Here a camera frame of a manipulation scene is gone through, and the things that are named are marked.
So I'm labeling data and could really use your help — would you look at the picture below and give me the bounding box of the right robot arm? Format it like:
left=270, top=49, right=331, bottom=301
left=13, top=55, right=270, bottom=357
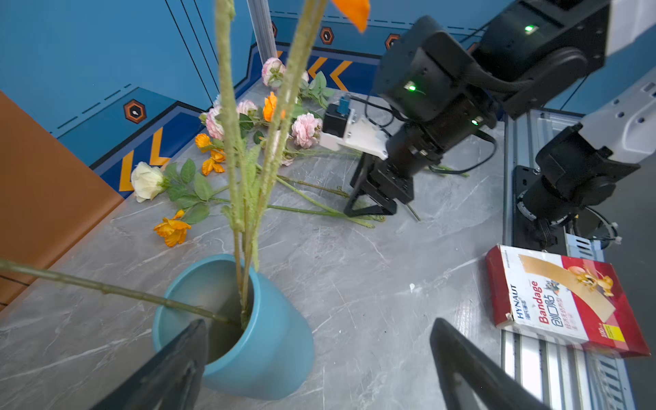
left=344, top=1, right=655, bottom=251

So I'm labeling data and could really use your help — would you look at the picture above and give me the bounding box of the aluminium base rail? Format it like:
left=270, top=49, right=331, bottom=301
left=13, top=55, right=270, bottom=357
left=499, top=109, right=639, bottom=410

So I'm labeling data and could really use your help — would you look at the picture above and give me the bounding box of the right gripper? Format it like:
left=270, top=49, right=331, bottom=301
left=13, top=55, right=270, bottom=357
left=343, top=123, right=461, bottom=217

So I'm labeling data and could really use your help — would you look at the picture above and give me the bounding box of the teal ceramic vase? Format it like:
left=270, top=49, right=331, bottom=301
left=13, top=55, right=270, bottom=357
left=165, top=255, right=314, bottom=401

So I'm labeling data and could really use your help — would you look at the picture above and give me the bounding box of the orange gerbera flower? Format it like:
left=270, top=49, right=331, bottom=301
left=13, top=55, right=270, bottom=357
left=1, top=259, right=241, bottom=328

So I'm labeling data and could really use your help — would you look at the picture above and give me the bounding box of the yellow rose flower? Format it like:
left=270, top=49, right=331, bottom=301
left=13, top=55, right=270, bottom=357
left=248, top=92, right=308, bottom=145

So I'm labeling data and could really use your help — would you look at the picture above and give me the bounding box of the yellow orange poppy spray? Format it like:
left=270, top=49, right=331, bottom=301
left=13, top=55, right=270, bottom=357
left=212, top=0, right=371, bottom=319

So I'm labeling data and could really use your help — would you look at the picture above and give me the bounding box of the pink carnation spray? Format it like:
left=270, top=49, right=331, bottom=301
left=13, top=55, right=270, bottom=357
left=282, top=114, right=364, bottom=166

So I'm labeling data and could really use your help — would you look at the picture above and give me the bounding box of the pink rose spray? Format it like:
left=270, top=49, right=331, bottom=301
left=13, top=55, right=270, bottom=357
left=261, top=57, right=334, bottom=109

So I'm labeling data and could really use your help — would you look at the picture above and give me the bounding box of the red bandage box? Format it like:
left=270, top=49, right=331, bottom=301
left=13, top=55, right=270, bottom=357
left=485, top=245, right=651, bottom=358

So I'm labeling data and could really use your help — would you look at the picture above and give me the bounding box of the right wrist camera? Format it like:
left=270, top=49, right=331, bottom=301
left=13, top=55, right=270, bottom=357
left=318, top=95, right=389, bottom=160

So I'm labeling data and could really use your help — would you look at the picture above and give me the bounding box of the white rose flower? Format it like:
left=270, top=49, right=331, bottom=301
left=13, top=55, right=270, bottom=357
left=130, top=158, right=378, bottom=229

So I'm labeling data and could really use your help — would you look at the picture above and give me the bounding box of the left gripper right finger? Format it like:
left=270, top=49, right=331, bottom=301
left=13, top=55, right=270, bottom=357
left=430, top=318, right=547, bottom=409

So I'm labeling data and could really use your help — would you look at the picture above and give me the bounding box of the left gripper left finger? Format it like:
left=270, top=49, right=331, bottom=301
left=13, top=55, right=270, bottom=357
left=94, top=319, right=208, bottom=409

